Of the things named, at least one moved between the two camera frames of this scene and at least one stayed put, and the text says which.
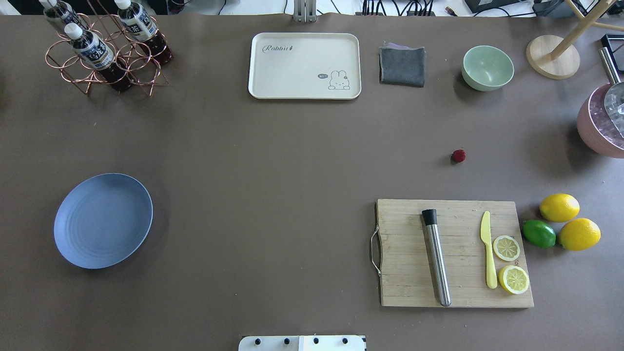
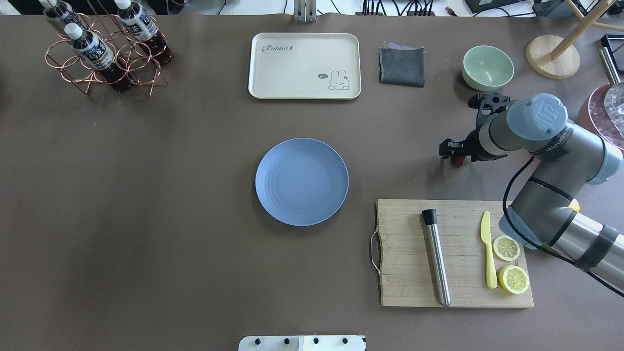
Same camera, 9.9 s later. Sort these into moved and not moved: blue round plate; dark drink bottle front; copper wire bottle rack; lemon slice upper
Moved: blue round plate
Not moved: dark drink bottle front; lemon slice upper; copper wire bottle rack
